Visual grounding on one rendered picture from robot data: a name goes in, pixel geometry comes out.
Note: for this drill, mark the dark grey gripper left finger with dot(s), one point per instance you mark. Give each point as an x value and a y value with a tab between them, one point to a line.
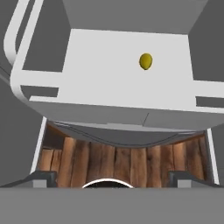
43	177

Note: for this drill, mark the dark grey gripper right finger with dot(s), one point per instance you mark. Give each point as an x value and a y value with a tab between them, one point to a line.
180	177

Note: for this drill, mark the white fridge drawer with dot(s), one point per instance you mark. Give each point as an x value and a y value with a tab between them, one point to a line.
122	87

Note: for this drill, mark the round black white-rimmed object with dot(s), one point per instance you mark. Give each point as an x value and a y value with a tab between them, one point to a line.
108	183

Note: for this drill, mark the yellow lemon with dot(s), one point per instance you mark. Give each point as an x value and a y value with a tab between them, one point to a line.
145	61

